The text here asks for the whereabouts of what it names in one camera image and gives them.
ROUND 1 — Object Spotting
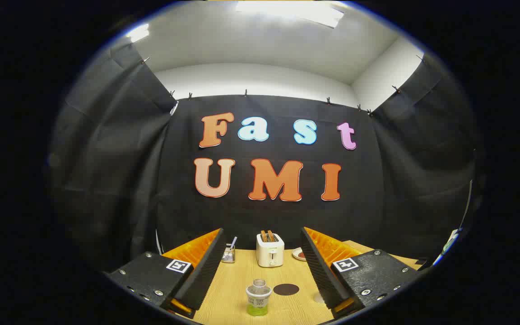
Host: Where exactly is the white toaster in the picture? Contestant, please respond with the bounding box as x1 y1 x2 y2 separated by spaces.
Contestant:
256 232 285 268

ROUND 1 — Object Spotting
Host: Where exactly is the wooden table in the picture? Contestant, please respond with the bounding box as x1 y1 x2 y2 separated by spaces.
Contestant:
191 240 422 325

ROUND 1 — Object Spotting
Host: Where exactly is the dark brown round coaster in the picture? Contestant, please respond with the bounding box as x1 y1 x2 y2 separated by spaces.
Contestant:
273 283 300 296

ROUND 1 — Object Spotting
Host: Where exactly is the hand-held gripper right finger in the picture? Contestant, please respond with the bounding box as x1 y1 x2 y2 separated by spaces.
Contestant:
300 227 423 319

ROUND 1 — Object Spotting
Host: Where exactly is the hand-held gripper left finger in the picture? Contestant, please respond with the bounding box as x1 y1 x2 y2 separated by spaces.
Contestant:
104 228 227 319

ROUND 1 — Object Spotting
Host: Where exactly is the small ceiling light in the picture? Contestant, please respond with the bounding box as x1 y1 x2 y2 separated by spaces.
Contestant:
126 23 150 43

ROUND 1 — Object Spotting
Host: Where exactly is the large ceiling light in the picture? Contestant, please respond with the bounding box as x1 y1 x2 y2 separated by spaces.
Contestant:
235 0 344 28

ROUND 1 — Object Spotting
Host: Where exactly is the black backdrop cloth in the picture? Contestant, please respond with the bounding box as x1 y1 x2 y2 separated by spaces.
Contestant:
48 43 484 271

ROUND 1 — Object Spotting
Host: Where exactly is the white green label juice bottle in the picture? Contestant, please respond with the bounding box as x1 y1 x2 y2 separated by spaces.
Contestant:
246 279 273 316

